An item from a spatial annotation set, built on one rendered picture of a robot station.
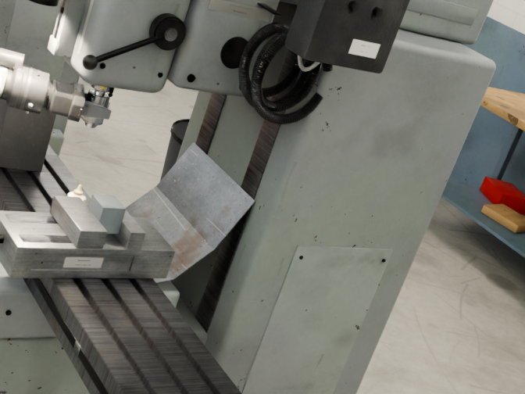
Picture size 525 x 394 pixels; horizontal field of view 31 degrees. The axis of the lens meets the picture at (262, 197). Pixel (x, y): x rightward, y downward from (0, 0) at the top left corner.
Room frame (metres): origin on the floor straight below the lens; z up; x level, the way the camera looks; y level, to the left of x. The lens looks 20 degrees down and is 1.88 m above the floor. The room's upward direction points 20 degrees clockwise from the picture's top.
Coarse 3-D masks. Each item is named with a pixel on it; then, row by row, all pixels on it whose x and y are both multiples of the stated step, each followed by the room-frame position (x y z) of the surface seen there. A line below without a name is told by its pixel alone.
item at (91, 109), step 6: (84, 102) 1.90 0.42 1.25; (90, 102) 1.90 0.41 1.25; (84, 108) 1.89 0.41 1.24; (90, 108) 1.90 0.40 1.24; (96, 108) 1.91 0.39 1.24; (102, 108) 1.91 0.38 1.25; (84, 114) 1.90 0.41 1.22; (90, 114) 1.90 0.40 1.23; (96, 114) 1.91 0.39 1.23; (102, 114) 1.91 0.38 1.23; (108, 114) 1.92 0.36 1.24
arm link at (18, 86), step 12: (0, 48) 1.87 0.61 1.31; (0, 60) 1.86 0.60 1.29; (12, 60) 1.87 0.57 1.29; (0, 72) 1.84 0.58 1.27; (12, 72) 1.87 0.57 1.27; (24, 72) 1.87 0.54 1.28; (12, 84) 1.84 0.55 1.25; (24, 84) 1.85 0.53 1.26; (0, 96) 1.85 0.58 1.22; (12, 96) 1.84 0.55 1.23
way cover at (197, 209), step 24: (192, 144) 2.29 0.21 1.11; (192, 168) 2.22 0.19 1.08; (216, 168) 2.18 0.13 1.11; (168, 192) 2.21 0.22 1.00; (192, 192) 2.16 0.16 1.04; (216, 192) 2.12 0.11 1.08; (240, 192) 2.08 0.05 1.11; (144, 216) 2.16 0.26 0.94; (168, 216) 2.14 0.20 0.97; (192, 216) 2.11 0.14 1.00; (216, 216) 2.07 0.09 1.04; (240, 216) 2.03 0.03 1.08; (168, 240) 2.06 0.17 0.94; (192, 240) 2.04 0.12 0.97; (216, 240) 2.01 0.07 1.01; (192, 264) 1.97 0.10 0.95
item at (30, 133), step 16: (0, 112) 2.12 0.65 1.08; (16, 112) 2.10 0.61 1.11; (48, 112) 2.14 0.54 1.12; (0, 128) 2.09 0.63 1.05; (16, 128) 2.10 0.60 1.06; (32, 128) 2.12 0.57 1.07; (48, 128) 2.14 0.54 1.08; (0, 144) 2.09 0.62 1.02; (16, 144) 2.11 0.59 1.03; (32, 144) 2.13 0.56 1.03; (0, 160) 2.09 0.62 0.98; (16, 160) 2.11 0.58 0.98; (32, 160) 2.13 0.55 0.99
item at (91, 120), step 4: (88, 96) 1.92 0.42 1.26; (88, 100) 1.92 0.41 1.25; (92, 100) 1.91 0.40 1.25; (96, 100) 1.91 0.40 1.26; (100, 104) 1.92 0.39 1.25; (104, 104) 1.92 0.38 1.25; (84, 116) 1.92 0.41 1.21; (88, 116) 1.91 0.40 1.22; (84, 120) 1.92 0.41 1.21; (88, 120) 1.91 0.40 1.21; (92, 120) 1.91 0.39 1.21; (96, 120) 1.92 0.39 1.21; (100, 120) 1.93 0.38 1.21; (92, 124) 1.92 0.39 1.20; (96, 124) 1.92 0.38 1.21; (100, 124) 1.93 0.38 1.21
